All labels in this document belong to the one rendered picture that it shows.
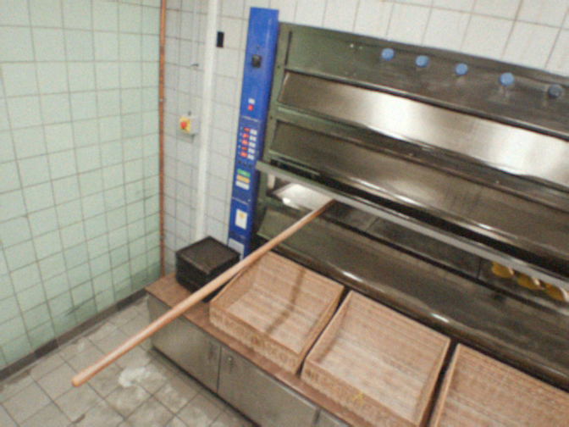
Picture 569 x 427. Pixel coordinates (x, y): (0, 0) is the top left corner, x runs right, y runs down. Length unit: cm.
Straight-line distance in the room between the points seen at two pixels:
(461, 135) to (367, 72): 49
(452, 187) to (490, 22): 66
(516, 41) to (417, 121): 46
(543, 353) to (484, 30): 141
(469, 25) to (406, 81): 31
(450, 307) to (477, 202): 54
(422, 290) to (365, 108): 93
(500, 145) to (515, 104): 16
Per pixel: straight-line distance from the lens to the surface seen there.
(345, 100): 173
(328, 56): 178
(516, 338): 196
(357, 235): 186
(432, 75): 163
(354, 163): 175
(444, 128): 162
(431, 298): 190
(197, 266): 204
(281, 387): 190
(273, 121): 193
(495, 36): 160
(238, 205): 217
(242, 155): 205
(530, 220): 170
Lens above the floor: 205
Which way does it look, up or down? 27 degrees down
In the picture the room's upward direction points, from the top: 10 degrees clockwise
